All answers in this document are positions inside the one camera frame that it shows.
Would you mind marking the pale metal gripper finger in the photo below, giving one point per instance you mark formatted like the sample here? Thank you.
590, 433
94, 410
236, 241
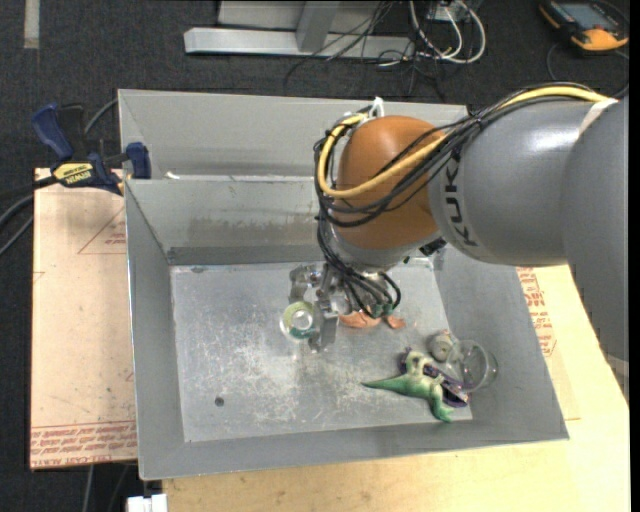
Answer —
299, 282
324, 332

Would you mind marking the clear tape roll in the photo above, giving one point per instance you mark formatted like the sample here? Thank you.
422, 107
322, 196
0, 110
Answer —
291, 325

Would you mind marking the orange toy piece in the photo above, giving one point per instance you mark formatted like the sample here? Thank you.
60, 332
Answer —
362, 320

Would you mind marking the grey metal bin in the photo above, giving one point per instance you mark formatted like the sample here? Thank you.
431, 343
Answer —
240, 370

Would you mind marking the green toy dinosaur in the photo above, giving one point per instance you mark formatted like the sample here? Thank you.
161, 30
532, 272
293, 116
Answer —
417, 384

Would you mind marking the grey stone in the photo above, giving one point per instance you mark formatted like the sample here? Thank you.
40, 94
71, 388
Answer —
440, 347

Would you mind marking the purple patterned flat thing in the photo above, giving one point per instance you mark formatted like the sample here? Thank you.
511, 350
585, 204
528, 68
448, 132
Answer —
457, 395

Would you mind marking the clear glass cup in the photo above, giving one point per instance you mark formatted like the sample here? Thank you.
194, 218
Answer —
475, 367

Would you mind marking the brown cardboard board, red print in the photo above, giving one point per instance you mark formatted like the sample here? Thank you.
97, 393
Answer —
80, 300

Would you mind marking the black cylinder on white bracket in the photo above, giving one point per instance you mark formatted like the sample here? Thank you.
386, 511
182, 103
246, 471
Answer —
434, 246

